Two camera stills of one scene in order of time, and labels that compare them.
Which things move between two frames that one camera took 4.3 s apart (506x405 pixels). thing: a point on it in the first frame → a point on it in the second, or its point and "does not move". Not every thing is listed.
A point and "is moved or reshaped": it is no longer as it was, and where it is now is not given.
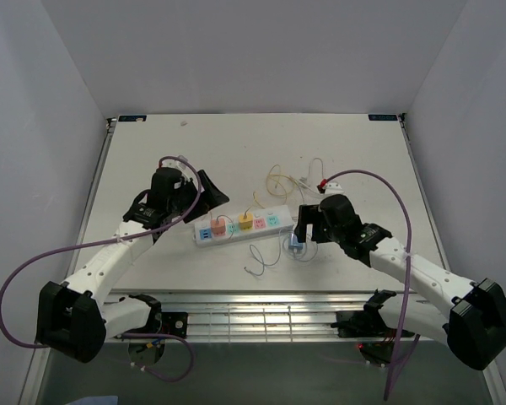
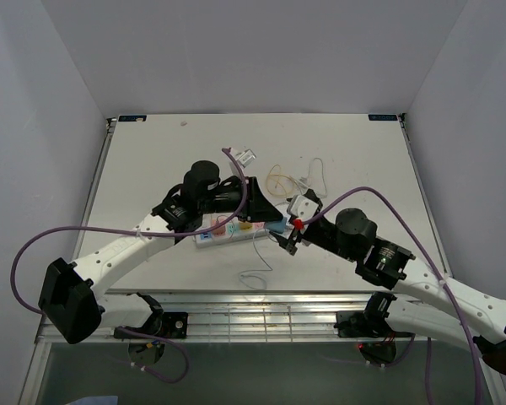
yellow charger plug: x=245 y=224 does not move
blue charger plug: x=293 y=242 is moved or reshaped
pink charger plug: x=218 y=228 does not move
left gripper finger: x=211 y=197 → x=260 y=207
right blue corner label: x=382 y=117 does not move
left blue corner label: x=132 y=118 does not move
